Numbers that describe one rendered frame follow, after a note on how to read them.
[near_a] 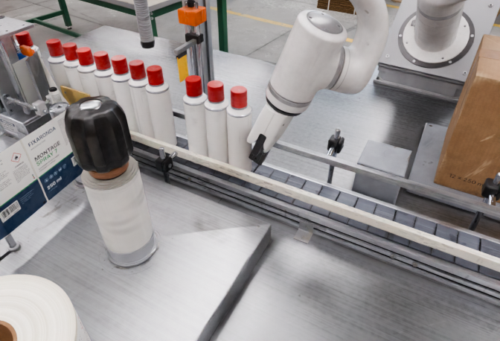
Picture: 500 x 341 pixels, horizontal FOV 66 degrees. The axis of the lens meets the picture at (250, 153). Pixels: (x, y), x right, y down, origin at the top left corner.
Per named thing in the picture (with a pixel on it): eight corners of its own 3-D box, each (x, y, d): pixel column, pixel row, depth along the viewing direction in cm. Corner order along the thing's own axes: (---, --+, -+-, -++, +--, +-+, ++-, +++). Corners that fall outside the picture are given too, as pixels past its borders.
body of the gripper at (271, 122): (282, 74, 74) (263, 115, 82) (257, 97, 67) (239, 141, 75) (315, 94, 73) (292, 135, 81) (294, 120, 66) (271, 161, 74)
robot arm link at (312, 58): (315, 79, 72) (268, 67, 70) (349, 16, 63) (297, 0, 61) (321, 109, 67) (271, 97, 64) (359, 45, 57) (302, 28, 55)
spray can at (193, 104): (185, 160, 90) (175, 80, 77) (198, 148, 93) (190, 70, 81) (204, 167, 88) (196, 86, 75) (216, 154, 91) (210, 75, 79)
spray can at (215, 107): (204, 167, 88) (196, 85, 75) (216, 154, 91) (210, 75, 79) (224, 173, 86) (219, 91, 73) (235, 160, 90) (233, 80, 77)
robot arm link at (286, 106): (283, 65, 72) (277, 77, 74) (262, 85, 66) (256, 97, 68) (321, 88, 71) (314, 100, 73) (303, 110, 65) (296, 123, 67)
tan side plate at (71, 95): (68, 116, 102) (58, 86, 96) (71, 115, 102) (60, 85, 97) (96, 126, 98) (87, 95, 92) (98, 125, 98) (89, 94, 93)
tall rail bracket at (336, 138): (313, 200, 86) (321, 141, 76) (324, 181, 91) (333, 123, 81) (327, 205, 85) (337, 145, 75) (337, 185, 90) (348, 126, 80)
